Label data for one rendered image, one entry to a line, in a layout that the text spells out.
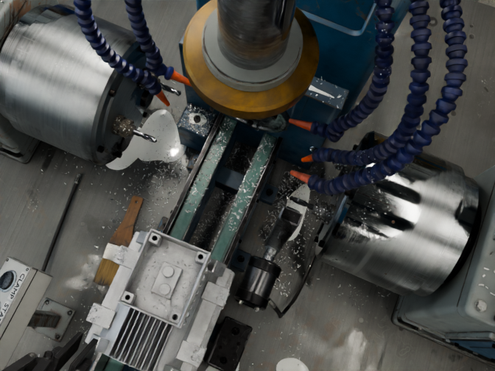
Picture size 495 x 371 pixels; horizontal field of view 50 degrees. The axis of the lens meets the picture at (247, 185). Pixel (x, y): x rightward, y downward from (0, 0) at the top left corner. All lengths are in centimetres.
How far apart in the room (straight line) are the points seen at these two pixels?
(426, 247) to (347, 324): 37
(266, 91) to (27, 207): 72
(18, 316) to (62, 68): 40
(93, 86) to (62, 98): 6
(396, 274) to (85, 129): 56
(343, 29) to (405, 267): 41
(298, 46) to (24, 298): 58
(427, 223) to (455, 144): 50
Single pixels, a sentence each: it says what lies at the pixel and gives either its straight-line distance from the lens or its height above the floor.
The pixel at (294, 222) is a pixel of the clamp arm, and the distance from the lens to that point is 73.
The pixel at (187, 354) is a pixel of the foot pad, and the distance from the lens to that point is 89.
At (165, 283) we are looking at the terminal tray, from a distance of 84.
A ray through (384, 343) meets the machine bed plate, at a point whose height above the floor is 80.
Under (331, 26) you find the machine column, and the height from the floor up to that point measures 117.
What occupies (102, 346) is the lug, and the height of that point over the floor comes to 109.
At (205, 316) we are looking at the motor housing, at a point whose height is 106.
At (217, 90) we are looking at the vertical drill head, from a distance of 70.
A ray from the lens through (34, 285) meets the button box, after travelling 95.
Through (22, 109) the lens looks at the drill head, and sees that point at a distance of 99.
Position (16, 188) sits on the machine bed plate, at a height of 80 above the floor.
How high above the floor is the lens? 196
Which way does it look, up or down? 74 degrees down
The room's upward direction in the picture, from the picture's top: 11 degrees clockwise
